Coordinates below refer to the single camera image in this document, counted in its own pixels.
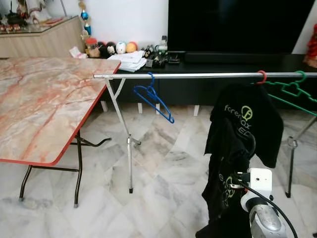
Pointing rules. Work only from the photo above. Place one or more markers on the black printed shirt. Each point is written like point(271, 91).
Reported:
point(218, 208)
point(257, 129)

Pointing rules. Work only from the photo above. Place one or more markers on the blue plastic hanger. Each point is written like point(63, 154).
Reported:
point(152, 84)

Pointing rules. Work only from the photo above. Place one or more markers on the red plastic hanger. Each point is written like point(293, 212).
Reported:
point(265, 75)

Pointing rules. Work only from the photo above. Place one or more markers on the green plastic hanger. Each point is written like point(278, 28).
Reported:
point(296, 85)

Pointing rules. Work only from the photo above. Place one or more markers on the black TV console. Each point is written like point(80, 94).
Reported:
point(198, 91)

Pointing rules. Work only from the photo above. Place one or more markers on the silver metal clothes rack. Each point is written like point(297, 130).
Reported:
point(198, 75)

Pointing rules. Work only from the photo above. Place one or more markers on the black soundbar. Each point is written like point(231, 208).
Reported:
point(237, 57)

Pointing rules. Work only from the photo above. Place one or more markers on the red laughing Buddha statue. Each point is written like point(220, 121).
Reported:
point(312, 49)

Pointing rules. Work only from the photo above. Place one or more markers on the black television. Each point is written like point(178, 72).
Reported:
point(237, 25)

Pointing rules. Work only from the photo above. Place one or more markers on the small clear bottle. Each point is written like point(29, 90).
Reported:
point(164, 43)

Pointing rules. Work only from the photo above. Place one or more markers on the orange round doll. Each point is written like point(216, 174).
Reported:
point(131, 47)

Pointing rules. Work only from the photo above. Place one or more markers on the white round doll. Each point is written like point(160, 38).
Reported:
point(121, 47)

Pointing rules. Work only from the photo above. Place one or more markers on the black white panda doll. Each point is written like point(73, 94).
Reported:
point(112, 48)

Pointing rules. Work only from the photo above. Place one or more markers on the black round doll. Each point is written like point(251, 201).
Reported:
point(103, 49)

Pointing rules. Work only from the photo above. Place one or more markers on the red lidded jar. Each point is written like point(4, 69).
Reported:
point(91, 49)

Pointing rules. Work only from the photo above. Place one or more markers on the white pink paper packet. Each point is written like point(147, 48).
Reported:
point(77, 52)

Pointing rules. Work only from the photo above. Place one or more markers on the marble pattern folding table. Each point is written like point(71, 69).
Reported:
point(44, 99)

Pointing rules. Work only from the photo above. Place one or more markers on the blue hanging ornament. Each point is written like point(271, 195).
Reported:
point(84, 15)

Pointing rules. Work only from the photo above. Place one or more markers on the light wooden sideboard cabinet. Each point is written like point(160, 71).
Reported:
point(39, 42)

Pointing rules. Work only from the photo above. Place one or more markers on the white robed deity statue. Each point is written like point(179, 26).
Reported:
point(37, 11)

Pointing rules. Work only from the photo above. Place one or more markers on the small dark idol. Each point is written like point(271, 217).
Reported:
point(15, 20)

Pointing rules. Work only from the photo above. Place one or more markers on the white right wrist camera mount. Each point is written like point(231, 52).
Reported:
point(261, 179)

